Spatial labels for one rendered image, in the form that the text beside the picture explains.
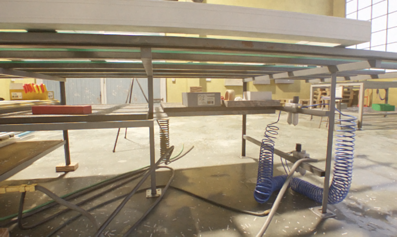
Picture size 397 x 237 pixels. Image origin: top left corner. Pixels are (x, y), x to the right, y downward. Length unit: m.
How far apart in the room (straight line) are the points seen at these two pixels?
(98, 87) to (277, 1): 7.28
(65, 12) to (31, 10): 0.08
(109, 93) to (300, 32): 6.79
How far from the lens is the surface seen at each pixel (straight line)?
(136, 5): 0.61
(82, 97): 7.45
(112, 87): 7.20
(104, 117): 1.02
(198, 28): 0.60
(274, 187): 1.50
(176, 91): 7.20
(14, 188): 1.29
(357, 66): 1.17
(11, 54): 1.02
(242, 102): 1.39
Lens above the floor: 0.69
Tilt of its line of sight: 6 degrees down
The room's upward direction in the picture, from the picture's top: straight up
